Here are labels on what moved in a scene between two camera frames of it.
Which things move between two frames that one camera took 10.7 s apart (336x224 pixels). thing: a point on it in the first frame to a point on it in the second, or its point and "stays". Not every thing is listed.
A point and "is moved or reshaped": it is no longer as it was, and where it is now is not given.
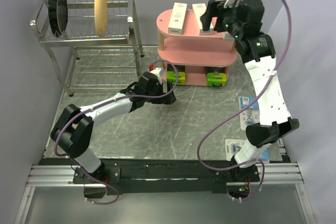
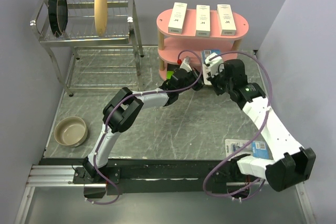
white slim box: [177, 18] stays
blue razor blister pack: [251, 115] is moved or reshaped
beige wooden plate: [101, 9] stays
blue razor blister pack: [232, 146] stays
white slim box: [199, 9] is moved or reshaped
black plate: [58, 10] stays
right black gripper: [213, 9] to [213, 80]
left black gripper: [168, 99] to [199, 85]
